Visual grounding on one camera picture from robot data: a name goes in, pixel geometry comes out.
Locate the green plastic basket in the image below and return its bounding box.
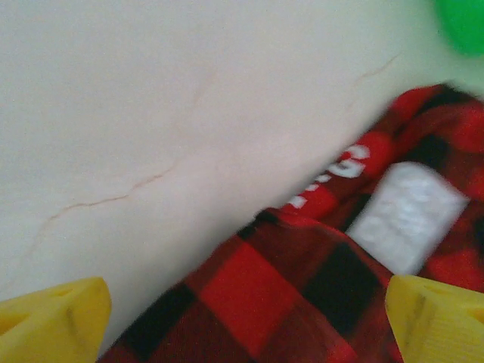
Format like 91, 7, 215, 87
433, 0, 484, 58

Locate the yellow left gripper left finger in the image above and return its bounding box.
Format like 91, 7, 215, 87
0, 276, 113, 363

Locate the red black plaid shirt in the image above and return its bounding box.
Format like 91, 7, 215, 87
96, 83, 484, 363

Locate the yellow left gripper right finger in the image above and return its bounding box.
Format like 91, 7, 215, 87
385, 275, 484, 363

